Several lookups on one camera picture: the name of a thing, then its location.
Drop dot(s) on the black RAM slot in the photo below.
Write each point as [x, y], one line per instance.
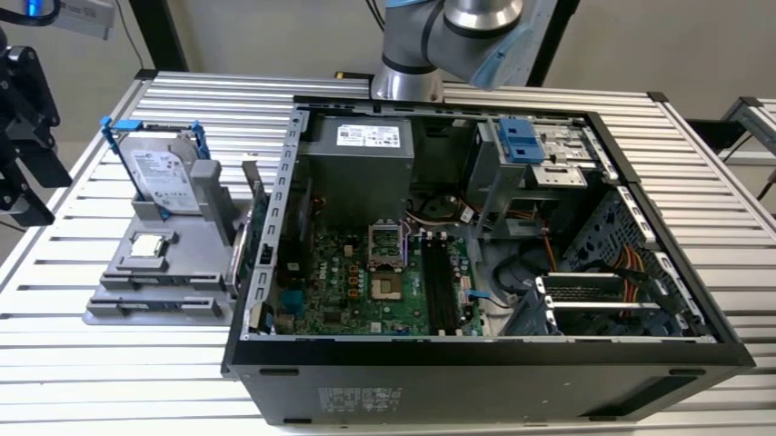
[435, 284]
[452, 284]

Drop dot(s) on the black PC case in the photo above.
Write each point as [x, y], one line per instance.
[425, 390]

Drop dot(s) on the graphics card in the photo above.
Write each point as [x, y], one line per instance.
[260, 213]

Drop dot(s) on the neighbouring metal slat table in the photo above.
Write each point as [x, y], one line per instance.
[755, 113]

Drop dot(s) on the blue drive latch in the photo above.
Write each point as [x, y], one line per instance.
[519, 141]

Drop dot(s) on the grey parts rack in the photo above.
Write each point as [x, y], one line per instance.
[182, 254]

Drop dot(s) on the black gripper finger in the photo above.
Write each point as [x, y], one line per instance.
[18, 204]
[30, 91]

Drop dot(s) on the small brass plug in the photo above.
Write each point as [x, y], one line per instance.
[341, 75]

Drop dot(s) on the CPU socket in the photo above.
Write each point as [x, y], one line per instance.
[387, 286]

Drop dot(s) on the metal disk bay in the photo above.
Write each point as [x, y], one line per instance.
[583, 284]

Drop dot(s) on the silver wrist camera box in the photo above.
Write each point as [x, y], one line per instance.
[79, 18]

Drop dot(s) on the grey power supply unit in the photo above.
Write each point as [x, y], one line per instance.
[359, 181]

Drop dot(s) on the green motherboard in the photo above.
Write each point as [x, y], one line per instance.
[388, 313]

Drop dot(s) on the black frame post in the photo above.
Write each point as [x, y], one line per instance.
[158, 36]
[554, 45]

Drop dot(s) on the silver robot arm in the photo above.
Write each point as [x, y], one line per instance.
[412, 45]

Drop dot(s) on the round black fan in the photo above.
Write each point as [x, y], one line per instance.
[440, 209]

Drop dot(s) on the hard disk in blue carrier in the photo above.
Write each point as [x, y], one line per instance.
[161, 177]

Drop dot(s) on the silver CPU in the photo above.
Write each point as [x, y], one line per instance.
[146, 246]

